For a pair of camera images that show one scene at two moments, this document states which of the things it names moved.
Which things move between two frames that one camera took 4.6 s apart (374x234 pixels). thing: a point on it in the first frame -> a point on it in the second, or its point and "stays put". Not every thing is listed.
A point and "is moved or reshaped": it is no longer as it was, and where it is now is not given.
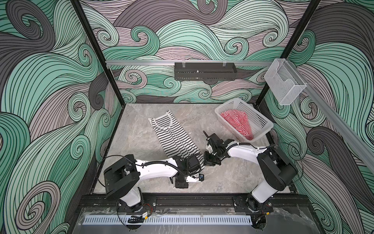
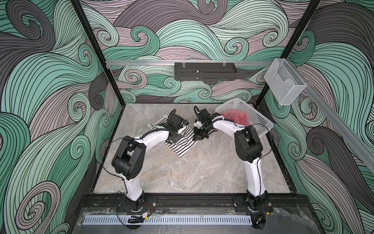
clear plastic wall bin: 284,82 stays put
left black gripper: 179,185 -> 178,137
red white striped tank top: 239,119 stays put
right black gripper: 207,162 -> 196,135
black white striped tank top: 175,139 is moved or reshaped
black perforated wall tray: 205,71 stays put
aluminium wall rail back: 139,63 stays put
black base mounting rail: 266,202 stays put
